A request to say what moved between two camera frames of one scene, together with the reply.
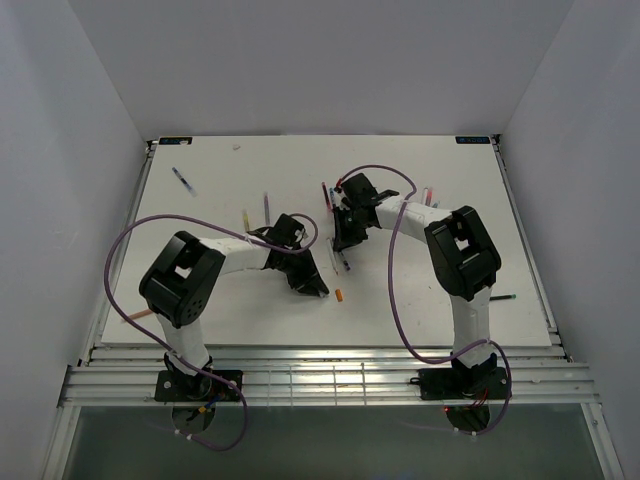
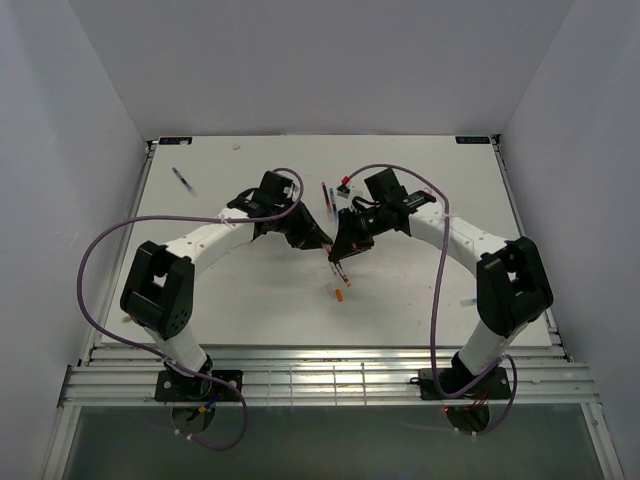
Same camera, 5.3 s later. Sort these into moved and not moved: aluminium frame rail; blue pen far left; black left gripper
Moved: black left gripper
Not moved: blue pen far left; aluminium frame rail
